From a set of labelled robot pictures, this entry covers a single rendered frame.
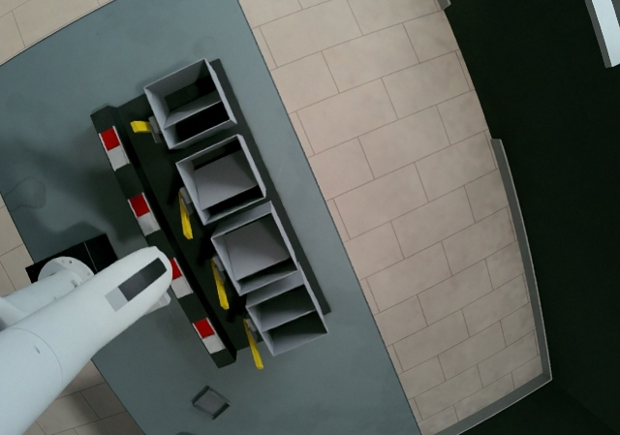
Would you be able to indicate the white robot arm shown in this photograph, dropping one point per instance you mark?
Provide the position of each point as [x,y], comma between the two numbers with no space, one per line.
[42,352]

